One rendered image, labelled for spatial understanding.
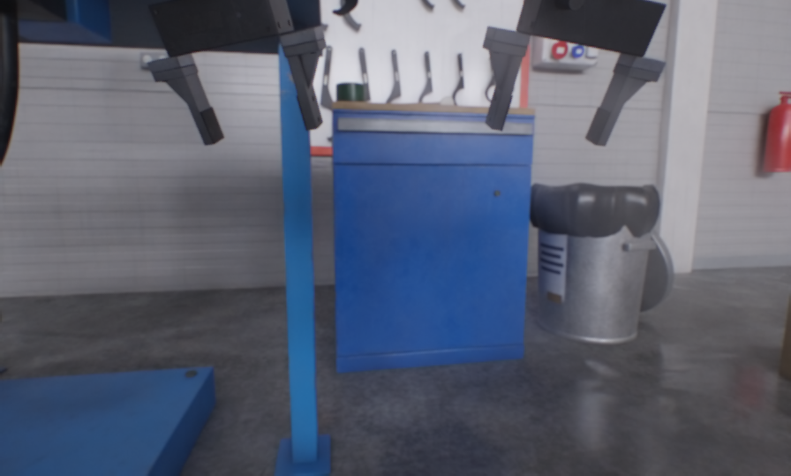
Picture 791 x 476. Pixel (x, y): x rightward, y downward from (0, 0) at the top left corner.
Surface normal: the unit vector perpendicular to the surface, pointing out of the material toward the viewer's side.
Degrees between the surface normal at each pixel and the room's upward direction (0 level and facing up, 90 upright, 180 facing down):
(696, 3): 90
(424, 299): 90
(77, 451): 0
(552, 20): 114
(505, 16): 90
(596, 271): 93
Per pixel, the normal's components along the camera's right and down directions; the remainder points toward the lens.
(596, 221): -0.58, 0.27
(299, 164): 0.16, 0.13
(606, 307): -0.08, 0.18
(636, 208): -0.41, 0.16
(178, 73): -0.12, 0.51
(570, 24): 0.09, 0.51
